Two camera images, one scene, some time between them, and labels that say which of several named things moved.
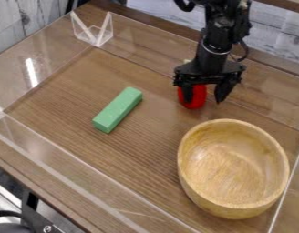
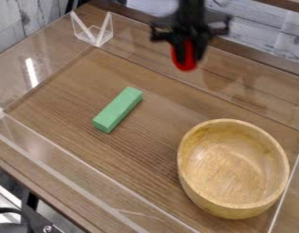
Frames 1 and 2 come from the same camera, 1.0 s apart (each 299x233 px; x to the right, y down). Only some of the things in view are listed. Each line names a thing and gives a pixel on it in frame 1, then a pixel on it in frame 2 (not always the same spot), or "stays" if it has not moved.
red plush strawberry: [198, 96] -> [190, 63]
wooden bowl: [233, 167] stays
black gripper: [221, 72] -> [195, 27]
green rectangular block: [107, 120] stays
